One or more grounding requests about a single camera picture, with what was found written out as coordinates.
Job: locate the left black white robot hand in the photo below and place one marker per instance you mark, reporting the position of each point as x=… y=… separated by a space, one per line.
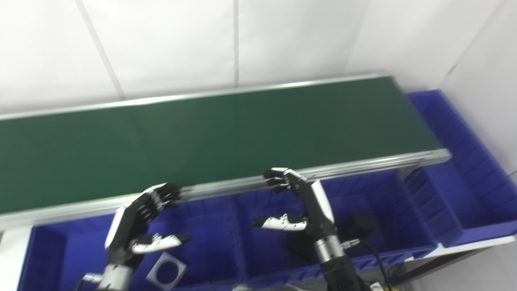
x=129 y=226

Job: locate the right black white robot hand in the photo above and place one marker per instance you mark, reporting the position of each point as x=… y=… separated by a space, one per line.
x=317 y=206

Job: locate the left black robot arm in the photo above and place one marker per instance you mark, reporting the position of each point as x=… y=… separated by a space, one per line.
x=115 y=279

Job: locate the white square part with hole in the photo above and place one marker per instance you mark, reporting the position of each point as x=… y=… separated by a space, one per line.
x=165 y=270

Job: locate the blue plastic bin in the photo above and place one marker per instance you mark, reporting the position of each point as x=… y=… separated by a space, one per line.
x=387 y=210
x=202 y=242
x=464 y=202

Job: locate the aluminium conveyor support leg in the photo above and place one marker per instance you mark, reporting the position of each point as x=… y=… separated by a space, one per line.
x=410 y=173

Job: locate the green conveyor belt aluminium frame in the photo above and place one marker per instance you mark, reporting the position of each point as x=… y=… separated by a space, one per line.
x=202 y=141

